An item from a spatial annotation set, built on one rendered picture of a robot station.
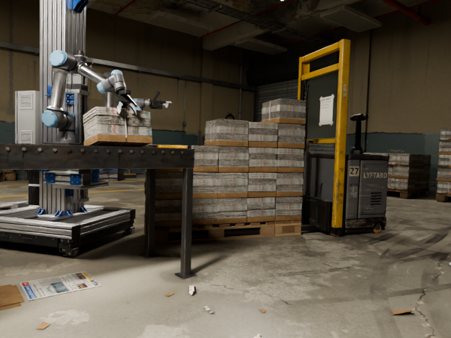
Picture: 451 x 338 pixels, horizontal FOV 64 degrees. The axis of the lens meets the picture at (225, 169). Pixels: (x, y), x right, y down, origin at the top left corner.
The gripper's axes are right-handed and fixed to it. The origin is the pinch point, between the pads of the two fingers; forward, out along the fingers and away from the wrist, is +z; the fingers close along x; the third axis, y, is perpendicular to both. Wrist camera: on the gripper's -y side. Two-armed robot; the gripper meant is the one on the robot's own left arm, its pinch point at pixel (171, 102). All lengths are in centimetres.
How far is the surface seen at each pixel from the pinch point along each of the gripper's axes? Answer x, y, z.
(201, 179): 48, 64, 27
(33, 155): 170, 26, -64
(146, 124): 94, 15, -17
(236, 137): 36, 28, 57
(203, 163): 45, 50, 28
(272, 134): 28, 24, 93
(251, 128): 31, 19, 71
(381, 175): 25, 62, 209
